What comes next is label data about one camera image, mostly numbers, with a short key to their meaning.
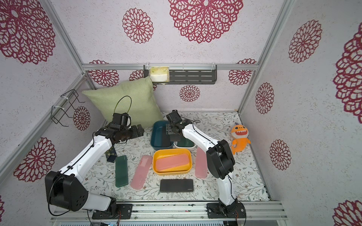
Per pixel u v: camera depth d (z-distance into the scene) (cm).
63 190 41
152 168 89
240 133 97
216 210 73
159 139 106
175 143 100
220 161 52
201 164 92
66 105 79
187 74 94
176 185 83
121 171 87
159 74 90
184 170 86
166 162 91
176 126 67
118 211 73
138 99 88
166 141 103
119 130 62
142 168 90
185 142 98
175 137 88
